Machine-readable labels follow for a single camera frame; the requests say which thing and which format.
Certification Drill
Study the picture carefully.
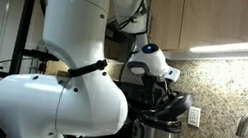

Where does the black stand pole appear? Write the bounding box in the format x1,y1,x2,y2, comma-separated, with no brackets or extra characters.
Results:
0,0,37,138

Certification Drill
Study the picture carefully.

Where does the black stove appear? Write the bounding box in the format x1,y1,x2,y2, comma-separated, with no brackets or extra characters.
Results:
103,79,160,138

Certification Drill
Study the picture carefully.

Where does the black cable strap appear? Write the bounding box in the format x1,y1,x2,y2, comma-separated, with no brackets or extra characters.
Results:
66,53,109,84

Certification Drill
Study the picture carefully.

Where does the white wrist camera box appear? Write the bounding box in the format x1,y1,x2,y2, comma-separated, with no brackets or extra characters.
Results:
164,65,182,84

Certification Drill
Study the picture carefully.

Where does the metal cabinet handle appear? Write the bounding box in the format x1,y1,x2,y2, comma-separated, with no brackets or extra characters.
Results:
144,5,158,44

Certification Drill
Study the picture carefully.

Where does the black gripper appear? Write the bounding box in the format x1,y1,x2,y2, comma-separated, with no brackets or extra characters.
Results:
136,72,179,112

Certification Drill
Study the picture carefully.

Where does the black rice cooker lid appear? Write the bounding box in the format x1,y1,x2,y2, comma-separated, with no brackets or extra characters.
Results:
150,87,196,126

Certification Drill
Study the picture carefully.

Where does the light wood cabinet door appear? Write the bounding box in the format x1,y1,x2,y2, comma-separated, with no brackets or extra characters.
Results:
141,0,188,54
176,0,248,62

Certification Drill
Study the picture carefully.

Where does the under-cabinet light strip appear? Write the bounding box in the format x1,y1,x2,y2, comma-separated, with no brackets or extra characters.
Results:
189,22,248,63

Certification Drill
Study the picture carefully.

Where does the white wall outlet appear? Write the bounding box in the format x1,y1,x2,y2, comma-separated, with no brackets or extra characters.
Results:
186,104,204,128

